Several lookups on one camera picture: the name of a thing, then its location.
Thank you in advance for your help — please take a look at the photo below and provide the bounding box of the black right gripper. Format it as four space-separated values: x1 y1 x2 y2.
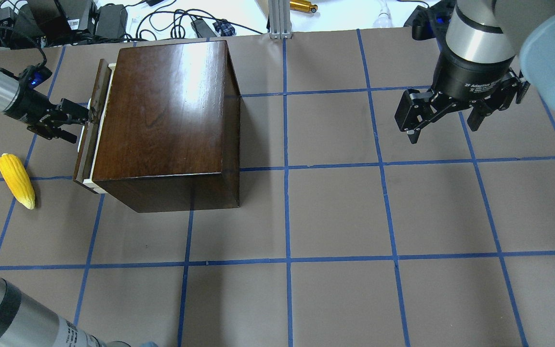
395 51 531 145

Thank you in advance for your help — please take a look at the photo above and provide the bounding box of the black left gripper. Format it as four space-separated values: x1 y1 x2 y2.
4 86 93 144

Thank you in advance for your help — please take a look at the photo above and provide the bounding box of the wooden drawer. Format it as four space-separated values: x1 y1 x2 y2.
72 59 116 195

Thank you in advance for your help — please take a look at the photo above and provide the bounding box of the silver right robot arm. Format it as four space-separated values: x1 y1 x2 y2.
396 0 555 134

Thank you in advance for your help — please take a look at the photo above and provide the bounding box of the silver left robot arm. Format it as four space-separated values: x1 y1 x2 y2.
0 53 240 144

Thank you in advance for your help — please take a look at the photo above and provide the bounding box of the yellow corn cob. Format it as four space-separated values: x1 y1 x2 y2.
0 153 36 210

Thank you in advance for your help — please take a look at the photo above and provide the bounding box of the dark wooden drawer cabinet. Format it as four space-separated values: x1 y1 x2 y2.
90 41 241 213

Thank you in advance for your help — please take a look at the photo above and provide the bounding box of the black power adapter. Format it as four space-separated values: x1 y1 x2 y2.
95 4 128 40

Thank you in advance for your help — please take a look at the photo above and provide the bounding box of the brown paper table mat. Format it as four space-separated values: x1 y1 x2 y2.
0 28 555 347

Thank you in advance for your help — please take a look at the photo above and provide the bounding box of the gold cylindrical tool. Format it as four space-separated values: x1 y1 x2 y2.
290 0 318 13

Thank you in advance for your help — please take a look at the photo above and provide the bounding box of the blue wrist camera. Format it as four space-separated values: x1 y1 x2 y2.
18 65 53 90

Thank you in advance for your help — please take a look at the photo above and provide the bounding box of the aluminium frame post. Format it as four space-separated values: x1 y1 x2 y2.
268 0 291 40

